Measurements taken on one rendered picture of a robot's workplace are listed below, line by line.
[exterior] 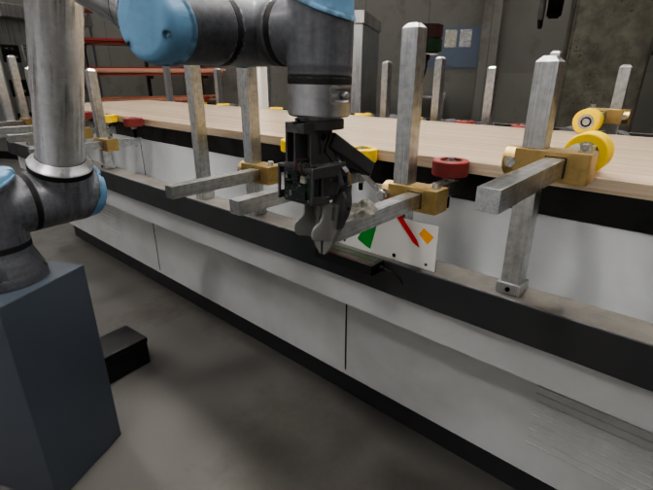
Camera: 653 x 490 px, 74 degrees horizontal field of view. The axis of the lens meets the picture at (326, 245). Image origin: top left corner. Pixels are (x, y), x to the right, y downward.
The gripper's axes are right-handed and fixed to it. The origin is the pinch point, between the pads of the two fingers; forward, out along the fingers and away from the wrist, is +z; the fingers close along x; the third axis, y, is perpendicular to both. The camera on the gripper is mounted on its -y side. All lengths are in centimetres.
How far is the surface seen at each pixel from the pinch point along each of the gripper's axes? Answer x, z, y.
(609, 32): -65, -73, -474
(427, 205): 2.8, -2.0, -27.0
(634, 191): 34, -7, -46
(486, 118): -33, -11, -136
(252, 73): -53, -26, -29
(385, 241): -6.6, 8.3, -27.2
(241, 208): -23.5, -1.1, -1.0
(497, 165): 8.4, -8.4, -46.0
